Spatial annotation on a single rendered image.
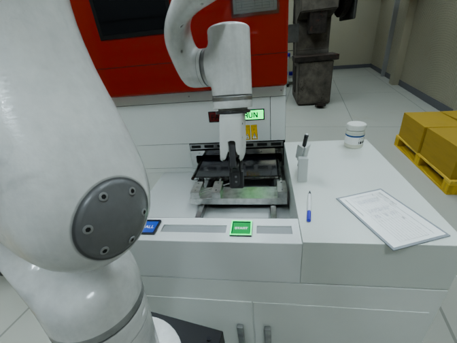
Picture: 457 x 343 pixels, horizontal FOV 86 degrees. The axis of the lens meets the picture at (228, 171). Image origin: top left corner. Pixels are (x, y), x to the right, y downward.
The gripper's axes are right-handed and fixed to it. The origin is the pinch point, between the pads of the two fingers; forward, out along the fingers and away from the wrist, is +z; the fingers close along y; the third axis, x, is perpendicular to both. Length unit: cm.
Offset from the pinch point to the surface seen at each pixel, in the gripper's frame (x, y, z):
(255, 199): 2.5, -30.4, 18.2
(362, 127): 44, -48, -4
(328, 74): 130, -491, -51
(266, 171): 6.6, -46.7, 12.2
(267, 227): 6.8, -4.9, 15.3
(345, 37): 292, -978, -202
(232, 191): -6.3, -34.8, 16.7
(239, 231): -0.3, -2.4, 15.0
